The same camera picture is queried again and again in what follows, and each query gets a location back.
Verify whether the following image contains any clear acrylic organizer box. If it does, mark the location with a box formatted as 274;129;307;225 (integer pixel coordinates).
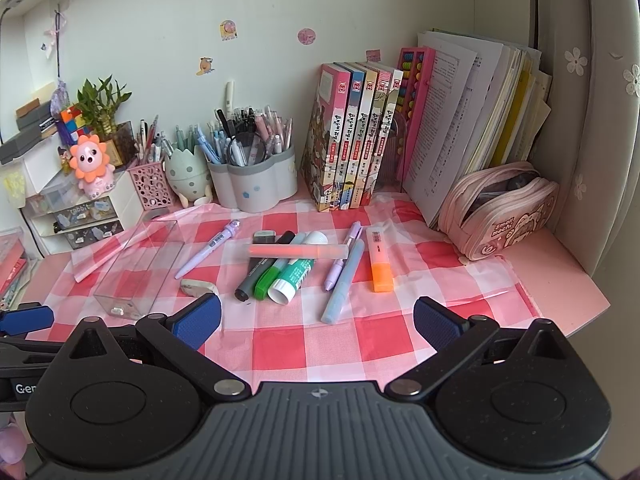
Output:
94;219;184;321

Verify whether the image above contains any black grey marker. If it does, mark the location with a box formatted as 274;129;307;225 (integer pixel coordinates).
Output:
234;231;295;302

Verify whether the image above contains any orange highlighter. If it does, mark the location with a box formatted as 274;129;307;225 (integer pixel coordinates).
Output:
367;226;394;292

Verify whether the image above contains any green highlighter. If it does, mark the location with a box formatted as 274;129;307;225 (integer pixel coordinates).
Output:
253;259;291;300

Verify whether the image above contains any pink highlighter pen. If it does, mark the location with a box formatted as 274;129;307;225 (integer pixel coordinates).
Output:
248;244;349;260

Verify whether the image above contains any light blue highlighter pen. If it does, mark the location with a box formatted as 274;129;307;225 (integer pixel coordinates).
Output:
321;240;366;324

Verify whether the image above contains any white purple novelty pen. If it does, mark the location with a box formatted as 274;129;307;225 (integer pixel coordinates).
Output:
175;220;241;280

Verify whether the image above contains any purple mechanical pencil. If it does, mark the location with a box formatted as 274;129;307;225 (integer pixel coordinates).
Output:
323;221;362;292

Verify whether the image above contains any green white glue stick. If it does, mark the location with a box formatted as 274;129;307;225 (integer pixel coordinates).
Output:
268;231;328;306

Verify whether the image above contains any dark grey case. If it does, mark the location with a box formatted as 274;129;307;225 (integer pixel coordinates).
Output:
247;230;277;278

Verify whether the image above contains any white eraser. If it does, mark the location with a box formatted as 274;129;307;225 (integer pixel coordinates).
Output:
180;278;219;298

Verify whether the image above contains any white mini drawer unit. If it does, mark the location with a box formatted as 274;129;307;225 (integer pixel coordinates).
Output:
23;171;143;256

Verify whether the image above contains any pink pencil case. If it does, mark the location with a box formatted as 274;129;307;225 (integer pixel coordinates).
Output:
438;162;559;261

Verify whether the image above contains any pink checkered tablecloth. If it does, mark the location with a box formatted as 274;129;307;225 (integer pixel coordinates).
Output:
44;198;542;391

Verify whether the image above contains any pink perforated pen holder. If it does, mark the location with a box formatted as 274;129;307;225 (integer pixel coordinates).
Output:
128;162;175;211

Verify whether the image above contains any green egg pen holder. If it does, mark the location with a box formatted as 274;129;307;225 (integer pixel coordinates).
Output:
165;146;213;208

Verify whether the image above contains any grey white flower pen holder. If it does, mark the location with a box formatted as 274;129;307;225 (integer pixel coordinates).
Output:
207;148;298;214

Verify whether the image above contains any pink lion toy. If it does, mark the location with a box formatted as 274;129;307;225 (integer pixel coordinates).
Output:
70;134;115;200

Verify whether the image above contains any white spine comic book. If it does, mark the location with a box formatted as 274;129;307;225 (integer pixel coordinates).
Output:
370;63;404;181

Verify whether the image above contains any black magnifying glass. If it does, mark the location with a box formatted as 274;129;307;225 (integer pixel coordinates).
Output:
227;132;268;167

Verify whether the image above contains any colourful rubik cube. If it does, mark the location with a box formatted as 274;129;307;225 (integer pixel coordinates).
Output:
60;105;93;146

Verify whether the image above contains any bamboo plant in pot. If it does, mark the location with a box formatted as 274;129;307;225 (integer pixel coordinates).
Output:
76;75;137;167

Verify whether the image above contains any pink spine comic book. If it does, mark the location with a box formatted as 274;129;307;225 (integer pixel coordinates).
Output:
300;63;350;211

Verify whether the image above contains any stack of paper books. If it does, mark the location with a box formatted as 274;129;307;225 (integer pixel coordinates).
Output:
400;30;551;226

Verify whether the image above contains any yellow spine comic book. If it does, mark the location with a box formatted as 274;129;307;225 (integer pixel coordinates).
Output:
345;63;378;208

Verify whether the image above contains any pink abacus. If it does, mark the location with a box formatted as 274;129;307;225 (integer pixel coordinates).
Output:
396;47;435;181

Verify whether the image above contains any blue spine comic book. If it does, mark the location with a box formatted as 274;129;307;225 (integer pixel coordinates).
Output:
332;62;364;209

